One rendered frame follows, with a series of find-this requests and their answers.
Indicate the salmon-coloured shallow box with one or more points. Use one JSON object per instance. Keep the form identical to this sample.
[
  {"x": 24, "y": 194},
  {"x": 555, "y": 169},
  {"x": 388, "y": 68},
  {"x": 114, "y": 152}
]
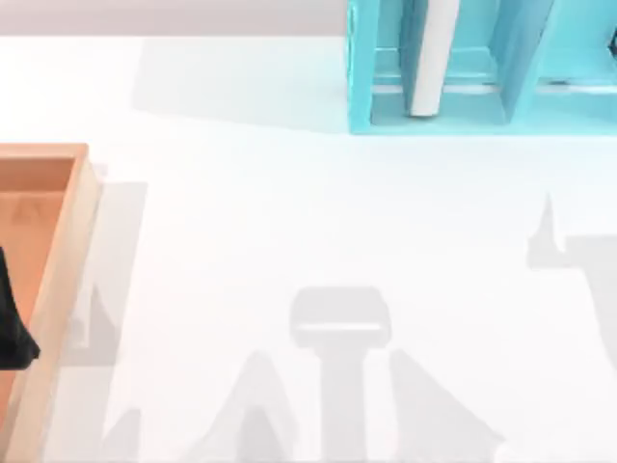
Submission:
[{"x": 58, "y": 231}]

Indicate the light blue rack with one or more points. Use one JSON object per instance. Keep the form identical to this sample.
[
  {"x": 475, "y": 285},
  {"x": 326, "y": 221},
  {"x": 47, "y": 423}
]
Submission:
[{"x": 518, "y": 62}]

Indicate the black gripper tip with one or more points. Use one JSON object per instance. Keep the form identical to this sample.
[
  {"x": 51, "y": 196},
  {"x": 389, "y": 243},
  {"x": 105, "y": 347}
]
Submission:
[{"x": 12, "y": 333}]

